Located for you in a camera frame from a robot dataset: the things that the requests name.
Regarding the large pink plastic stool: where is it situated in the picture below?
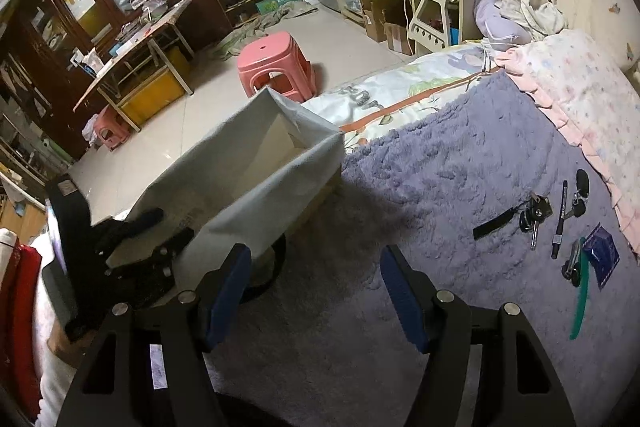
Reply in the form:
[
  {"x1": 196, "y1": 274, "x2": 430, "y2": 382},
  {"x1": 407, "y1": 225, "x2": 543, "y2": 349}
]
[{"x1": 236, "y1": 31, "x2": 319, "y2": 102}]

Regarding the black clip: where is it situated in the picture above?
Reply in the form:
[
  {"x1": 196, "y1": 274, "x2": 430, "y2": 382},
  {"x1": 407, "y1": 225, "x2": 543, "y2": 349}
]
[{"x1": 571, "y1": 169, "x2": 592, "y2": 219}]

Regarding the purple fluffy blanket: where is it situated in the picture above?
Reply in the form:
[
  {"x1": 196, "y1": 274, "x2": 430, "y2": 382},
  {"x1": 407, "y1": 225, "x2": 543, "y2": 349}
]
[{"x1": 204, "y1": 69, "x2": 640, "y2": 427}]

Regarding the grey fabric storage box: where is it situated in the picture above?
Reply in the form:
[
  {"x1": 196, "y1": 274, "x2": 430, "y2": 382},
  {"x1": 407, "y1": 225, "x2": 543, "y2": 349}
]
[{"x1": 129, "y1": 86, "x2": 347, "y2": 294}]

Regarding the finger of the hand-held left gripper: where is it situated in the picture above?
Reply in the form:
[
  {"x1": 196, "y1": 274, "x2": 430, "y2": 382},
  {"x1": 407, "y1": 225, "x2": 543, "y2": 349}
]
[
  {"x1": 106, "y1": 227, "x2": 197, "y2": 276},
  {"x1": 92, "y1": 207, "x2": 166, "y2": 254}
]

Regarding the floral bed sheet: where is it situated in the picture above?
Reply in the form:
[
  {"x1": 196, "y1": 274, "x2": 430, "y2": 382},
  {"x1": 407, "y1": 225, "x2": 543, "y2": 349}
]
[{"x1": 299, "y1": 41, "x2": 503, "y2": 150}]

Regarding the small pink plastic stool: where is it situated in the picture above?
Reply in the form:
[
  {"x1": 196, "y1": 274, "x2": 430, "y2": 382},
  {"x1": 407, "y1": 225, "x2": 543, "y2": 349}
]
[{"x1": 91, "y1": 104, "x2": 132, "y2": 152}]

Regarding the person's left forearm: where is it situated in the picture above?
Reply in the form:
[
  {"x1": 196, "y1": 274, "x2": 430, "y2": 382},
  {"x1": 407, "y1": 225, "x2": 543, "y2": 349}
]
[{"x1": 39, "y1": 321, "x2": 93, "y2": 427}]

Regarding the black marker pen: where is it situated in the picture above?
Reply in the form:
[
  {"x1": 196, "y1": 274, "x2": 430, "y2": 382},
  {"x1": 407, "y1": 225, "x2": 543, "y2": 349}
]
[{"x1": 550, "y1": 179, "x2": 570, "y2": 260}]

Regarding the purple pillow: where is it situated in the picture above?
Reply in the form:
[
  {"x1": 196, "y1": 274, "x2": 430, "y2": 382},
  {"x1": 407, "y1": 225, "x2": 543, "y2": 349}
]
[{"x1": 474, "y1": 0, "x2": 532, "y2": 46}]

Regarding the black strap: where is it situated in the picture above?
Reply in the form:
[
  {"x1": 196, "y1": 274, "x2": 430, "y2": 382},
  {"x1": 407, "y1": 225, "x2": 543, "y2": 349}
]
[{"x1": 472, "y1": 207, "x2": 527, "y2": 241}]

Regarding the blue packet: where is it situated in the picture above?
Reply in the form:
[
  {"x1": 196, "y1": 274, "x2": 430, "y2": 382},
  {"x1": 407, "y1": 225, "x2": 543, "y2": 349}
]
[{"x1": 581, "y1": 224, "x2": 621, "y2": 291}]

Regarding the bunch of keys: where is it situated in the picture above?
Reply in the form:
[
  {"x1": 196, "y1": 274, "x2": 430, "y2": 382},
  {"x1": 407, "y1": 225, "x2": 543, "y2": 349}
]
[{"x1": 517, "y1": 193, "x2": 554, "y2": 251}]

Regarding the small black metal tool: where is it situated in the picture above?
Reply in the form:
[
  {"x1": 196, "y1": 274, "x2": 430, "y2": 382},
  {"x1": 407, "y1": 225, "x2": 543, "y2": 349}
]
[{"x1": 561, "y1": 239, "x2": 584, "y2": 282}]

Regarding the pink floral quilt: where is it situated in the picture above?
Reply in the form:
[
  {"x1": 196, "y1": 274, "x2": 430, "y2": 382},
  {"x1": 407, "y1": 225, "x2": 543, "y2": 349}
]
[{"x1": 494, "y1": 28, "x2": 640, "y2": 255}]

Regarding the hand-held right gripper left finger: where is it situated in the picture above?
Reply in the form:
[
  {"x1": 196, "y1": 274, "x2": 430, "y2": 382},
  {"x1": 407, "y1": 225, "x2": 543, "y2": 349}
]
[{"x1": 55, "y1": 243, "x2": 253, "y2": 427}]

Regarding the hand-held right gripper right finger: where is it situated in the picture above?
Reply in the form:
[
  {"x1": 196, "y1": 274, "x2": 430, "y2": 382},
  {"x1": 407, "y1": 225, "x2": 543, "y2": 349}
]
[{"x1": 379, "y1": 244, "x2": 579, "y2": 427}]

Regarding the cardboard box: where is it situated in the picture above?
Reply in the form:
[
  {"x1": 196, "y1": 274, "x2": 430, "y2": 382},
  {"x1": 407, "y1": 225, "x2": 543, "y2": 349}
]
[{"x1": 362, "y1": 0, "x2": 415, "y2": 56}]

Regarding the folding table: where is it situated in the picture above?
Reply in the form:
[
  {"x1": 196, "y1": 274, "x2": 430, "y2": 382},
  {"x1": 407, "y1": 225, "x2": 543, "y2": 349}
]
[{"x1": 72, "y1": 0, "x2": 195, "y2": 134}]

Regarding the grey cloth on floor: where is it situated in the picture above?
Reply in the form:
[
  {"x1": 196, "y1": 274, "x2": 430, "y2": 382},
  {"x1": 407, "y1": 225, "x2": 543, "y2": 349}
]
[{"x1": 209, "y1": 1, "x2": 319, "y2": 61}]

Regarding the green plastic strip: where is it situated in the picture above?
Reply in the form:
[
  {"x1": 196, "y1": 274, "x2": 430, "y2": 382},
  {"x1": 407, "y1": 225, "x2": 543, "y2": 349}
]
[{"x1": 569, "y1": 237, "x2": 592, "y2": 341}]

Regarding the pile of white clothes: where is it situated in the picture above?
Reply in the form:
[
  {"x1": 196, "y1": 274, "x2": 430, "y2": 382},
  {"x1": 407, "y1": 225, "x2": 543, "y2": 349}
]
[{"x1": 499, "y1": 0, "x2": 569, "y2": 44}]

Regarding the yellow plastic bin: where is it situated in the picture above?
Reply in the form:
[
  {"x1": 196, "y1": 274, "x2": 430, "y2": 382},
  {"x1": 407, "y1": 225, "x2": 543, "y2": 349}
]
[{"x1": 119, "y1": 47, "x2": 194, "y2": 126}]

